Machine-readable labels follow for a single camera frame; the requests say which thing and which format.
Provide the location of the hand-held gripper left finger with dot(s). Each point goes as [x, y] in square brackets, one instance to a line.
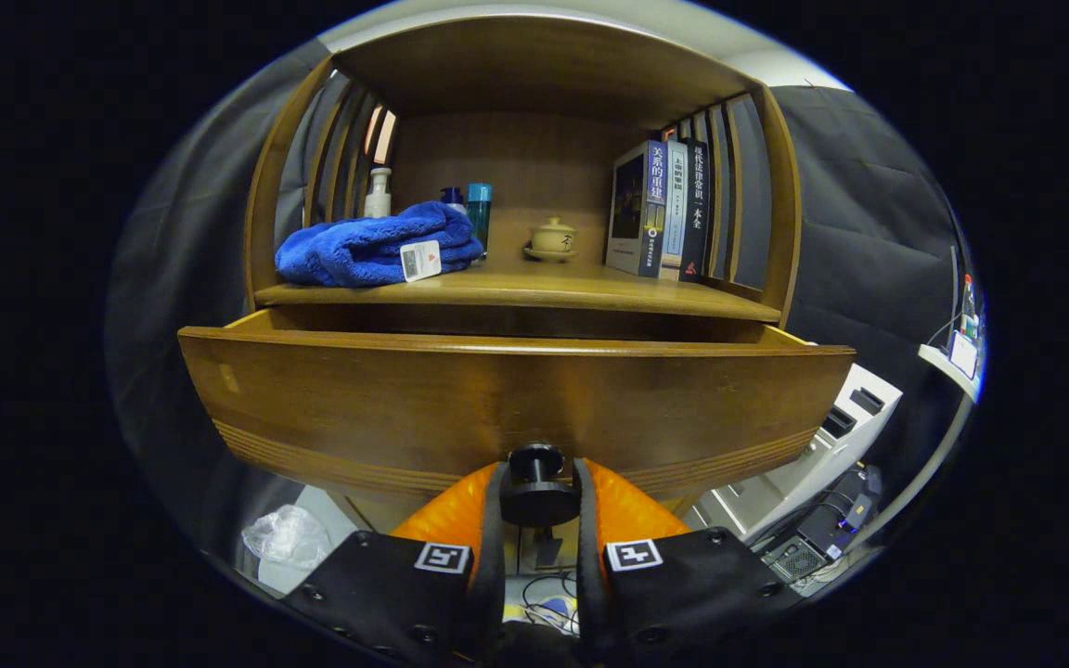
[495, 557]

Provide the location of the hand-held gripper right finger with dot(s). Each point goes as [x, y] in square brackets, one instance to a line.
[587, 566]

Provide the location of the wooden drawer with black knob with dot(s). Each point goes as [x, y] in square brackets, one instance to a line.
[497, 399]

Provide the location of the wooden countertop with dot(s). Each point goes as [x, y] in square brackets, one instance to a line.
[553, 283]

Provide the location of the wooden cabinet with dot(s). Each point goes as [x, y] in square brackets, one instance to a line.
[534, 65]

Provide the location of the clear plastic bag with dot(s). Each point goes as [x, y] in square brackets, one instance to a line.
[286, 538]

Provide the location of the black computer tower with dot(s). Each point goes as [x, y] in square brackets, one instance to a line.
[822, 538]

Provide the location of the white appliance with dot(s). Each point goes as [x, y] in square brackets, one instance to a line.
[831, 445]

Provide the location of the beige lidded teacup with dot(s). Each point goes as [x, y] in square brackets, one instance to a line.
[553, 239]

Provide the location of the blue towel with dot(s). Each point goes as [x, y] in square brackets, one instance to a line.
[358, 250]

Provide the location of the teal bottle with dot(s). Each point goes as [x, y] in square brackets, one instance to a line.
[480, 213]

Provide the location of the book with pale spine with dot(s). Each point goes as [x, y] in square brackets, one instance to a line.
[675, 213]

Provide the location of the white bottle with blue cap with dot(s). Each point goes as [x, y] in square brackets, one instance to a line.
[452, 196]

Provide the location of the thick book with blue spine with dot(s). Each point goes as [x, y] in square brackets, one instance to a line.
[632, 204]

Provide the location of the white pump bottle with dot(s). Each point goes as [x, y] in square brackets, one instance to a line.
[378, 199]

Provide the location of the book with black spine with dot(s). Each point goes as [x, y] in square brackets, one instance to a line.
[696, 204]

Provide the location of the white side table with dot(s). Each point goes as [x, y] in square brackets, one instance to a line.
[943, 362]

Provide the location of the black backdrop cloth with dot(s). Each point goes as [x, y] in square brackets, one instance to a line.
[869, 204]

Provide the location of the clear bottle with red cap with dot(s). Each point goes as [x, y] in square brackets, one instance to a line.
[968, 306]

